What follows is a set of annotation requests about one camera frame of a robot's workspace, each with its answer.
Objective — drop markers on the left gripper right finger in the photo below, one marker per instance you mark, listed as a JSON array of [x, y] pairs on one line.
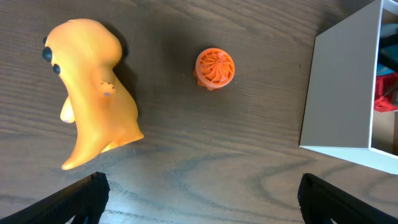
[[321, 202]]

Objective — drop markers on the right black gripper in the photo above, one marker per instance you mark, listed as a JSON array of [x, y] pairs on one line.
[[387, 53]]

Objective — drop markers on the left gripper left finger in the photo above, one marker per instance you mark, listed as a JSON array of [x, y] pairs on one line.
[[81, 202]]

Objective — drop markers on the red toy truck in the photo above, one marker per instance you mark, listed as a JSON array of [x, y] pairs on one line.
[[385, 97]]

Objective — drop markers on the white cardboard box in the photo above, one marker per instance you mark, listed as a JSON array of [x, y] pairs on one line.
[[340, 119]]

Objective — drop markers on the orange white toy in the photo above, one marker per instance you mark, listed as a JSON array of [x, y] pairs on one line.
[[83, 53]]

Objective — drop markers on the orange ribbed toy ball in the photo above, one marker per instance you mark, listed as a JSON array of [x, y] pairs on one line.
[[214, 68]]

